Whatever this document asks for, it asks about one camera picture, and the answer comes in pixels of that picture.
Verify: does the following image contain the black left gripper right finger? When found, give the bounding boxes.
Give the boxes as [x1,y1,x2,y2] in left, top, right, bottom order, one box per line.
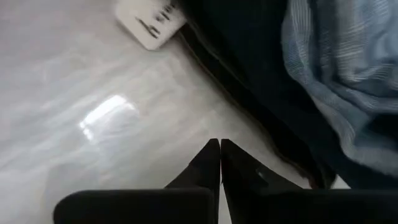
[220,139,303,224]

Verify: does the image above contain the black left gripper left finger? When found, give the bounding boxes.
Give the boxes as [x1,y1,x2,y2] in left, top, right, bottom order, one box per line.
[164,138,221,224]

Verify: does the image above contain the black garment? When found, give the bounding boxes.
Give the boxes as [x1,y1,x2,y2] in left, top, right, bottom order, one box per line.
[177,0,398,190]

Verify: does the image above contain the striped blue-green towel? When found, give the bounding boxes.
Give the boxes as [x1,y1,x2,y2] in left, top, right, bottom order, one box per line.
[281,0,398,177]

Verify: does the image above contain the white paper tag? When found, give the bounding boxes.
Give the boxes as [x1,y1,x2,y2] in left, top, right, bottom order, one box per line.
[114,0,187,51]

